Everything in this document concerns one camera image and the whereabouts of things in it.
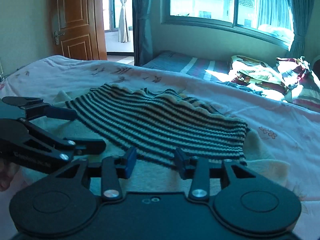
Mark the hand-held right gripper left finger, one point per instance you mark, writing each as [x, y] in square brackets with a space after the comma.
[131, 163]

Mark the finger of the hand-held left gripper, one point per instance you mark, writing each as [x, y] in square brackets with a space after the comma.
[87, 146]
[62, 113]

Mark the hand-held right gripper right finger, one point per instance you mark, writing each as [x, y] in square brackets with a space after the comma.
[180, 163]

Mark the cream knit sweater striped hem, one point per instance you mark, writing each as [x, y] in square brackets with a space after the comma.
[155, 125]

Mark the person's left hand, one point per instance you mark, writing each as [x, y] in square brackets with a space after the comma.
[7, 176]

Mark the brown wooden door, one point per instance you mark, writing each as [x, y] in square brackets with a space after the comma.
[75, 20]

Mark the striped mattress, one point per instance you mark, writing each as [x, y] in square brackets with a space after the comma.
[182, 65]

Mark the pink floral bed sheet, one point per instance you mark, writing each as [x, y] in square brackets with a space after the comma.
[275, 130]

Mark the crumpled patterned blanket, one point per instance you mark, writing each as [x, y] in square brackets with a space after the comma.
[257, 76]

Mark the white sheer curtain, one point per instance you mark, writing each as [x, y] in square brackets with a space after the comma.
[124, 12]

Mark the dark teal curtain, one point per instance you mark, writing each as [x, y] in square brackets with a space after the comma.
[300, 17]
[142, 22]

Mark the sliding glass window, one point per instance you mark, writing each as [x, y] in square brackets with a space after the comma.
[212, 2]

